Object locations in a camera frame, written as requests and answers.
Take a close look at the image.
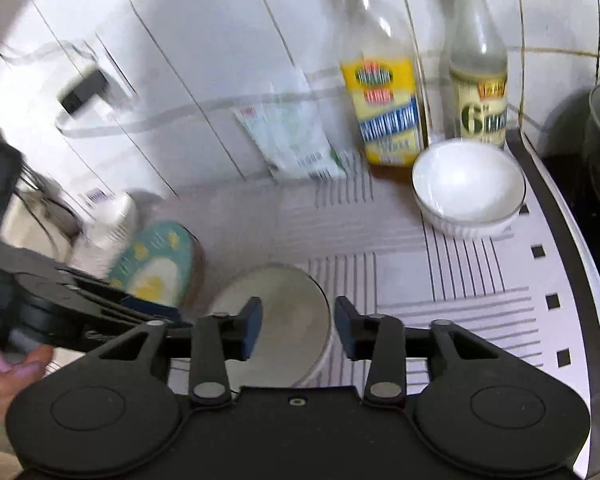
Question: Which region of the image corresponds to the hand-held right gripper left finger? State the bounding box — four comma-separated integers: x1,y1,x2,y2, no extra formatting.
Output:
84,296,264,406

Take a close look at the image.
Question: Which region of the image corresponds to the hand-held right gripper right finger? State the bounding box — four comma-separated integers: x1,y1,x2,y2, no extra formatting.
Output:
334,296,507,406

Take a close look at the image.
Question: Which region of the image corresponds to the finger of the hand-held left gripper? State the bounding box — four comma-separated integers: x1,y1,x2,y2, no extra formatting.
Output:
55,267,184,334

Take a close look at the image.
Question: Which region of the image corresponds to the blue fried egg print plate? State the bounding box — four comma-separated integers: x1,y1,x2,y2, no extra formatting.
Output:
105,220,206,314

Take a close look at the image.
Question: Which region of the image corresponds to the person's left hand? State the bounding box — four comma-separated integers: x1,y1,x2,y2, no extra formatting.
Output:
0,342,56,427

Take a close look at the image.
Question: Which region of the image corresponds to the white rice cooker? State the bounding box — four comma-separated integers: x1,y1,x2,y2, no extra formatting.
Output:
0,180,83,267

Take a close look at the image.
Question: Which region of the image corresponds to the striped square pattern tablecloth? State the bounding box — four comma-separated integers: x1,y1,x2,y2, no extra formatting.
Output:
70,130,600,476

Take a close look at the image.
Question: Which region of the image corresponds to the clear plastic bag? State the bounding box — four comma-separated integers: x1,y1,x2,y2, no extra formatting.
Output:
232,67,349,181

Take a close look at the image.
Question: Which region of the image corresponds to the small white ribbed bowl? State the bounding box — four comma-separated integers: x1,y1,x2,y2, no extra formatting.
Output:
411,139,527,240

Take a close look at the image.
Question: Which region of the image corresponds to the black charger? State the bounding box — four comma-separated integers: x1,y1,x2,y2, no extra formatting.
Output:
57,69,112,115

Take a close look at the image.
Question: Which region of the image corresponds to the yellow label cooking wine bottle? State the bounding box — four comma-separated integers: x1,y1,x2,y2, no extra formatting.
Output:
331,0,426,167

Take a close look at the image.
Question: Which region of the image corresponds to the clear vinegar bottle yellow cap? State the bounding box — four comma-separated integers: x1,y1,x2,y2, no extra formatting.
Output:
447,0,510,151

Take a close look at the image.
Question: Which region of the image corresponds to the white wall sticker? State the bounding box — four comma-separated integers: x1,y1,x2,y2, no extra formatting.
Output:
82,187,111,209

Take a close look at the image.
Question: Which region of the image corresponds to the white wall socket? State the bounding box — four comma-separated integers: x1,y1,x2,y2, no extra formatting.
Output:
55,35,141,137

